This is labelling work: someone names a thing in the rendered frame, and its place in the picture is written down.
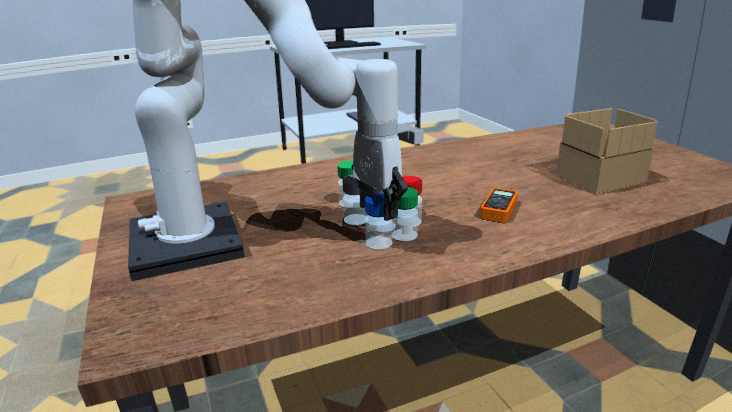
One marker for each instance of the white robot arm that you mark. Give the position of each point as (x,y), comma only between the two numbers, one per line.
(163,110)

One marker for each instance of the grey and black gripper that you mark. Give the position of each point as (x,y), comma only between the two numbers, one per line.
(377,163)

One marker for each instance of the clear bottle with dark grey cap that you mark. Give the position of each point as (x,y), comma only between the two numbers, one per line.
(376,191)
(354,215)

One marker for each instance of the clear bottle with blue cap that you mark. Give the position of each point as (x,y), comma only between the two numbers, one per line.
(378,232)

